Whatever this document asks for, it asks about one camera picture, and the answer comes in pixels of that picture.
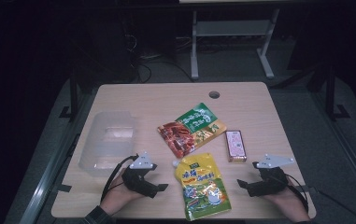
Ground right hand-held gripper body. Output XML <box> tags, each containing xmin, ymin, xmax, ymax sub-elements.
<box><xmin>246</xmin><ymin>154</ymin><xmax>295</xmax><ymax>198</ymax></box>

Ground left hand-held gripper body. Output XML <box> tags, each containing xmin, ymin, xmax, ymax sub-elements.
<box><xmin>121</xmin><ymin>151</ymin><xmax>160</xmax><ymax>199</ymax></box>

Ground small pink box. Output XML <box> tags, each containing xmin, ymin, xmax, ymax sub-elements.
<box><xmin>224</xmin><ymin>130</ymin><xmax>248</xmax><ymax>163</ymax></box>

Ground yellow spout pouch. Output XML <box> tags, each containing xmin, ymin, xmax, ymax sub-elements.
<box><xmin>171</xmin><ymin>152</ymin><xmax>232</xmax><ymax>222</ymax></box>

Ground clear plastic container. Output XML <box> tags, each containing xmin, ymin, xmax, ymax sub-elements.
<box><xmin>78</xmin><ymin>111</ymin><xmax>137</xmax><ymax>177</ymax></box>

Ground red and green seasoning packet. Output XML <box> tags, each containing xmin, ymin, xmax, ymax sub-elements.
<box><xmin>156</xmin><ymin>102</ymin><xmax>228</xmax><ymax>160</ymax></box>

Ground black metal stand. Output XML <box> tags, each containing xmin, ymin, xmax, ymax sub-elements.
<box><xmin>324</xmin><ymin>63</ymin><xmax>351</xmax><ymax>123</ymax></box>
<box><xmin>58</xmin><ymin>76</ymin><xmax>80</xmax><ymax>123</ymax></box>

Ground left hand-held gripper cable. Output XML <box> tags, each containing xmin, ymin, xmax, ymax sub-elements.
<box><xmin>100</xmin><ymin>154</ymin><xmax>140</xmax><ymax>203</ymax></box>

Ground hand-held gripper cable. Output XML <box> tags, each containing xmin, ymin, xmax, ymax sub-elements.
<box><xmin>285</xmin><ymin>173</ymin><xmax>309</xmax><ymax>213</ymax></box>
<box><xmin>100</xmin><ymin>154</ymin><xmax>140</xmax><ymax>203</ymax></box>

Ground right hand-held gripper cable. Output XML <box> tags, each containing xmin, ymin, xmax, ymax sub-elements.
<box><xmin>285</xmin><ymin>173</ymin><xmax>309</xmax><ymax>213</ymax></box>

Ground thin black floor cable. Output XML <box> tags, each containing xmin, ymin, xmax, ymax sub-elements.
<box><xmin>317</xmin><ymin>189</ymin><xmax>356</xmax><ymax>224</ymax></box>

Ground grey metal rail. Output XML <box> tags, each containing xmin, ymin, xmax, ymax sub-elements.
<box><xmin>309</xmin><ymin>90</ymin><xmax>356</xmax><ymax>203</ymax></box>
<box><xmin>18</xmin><ymin>90</ymin><xmax>100</xmax><ymax>224</ymax></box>

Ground black floor cables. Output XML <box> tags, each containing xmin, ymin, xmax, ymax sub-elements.
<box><xmin>123</xmin><ymin>32</ymin><xmax>196</xmax><ymax>84</ymax></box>

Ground white metal frame table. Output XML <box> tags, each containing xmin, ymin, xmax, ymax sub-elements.
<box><xmin>178</xmin><ymin>0</ymin><xmax>282</xmax><ymax>80</ymax></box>

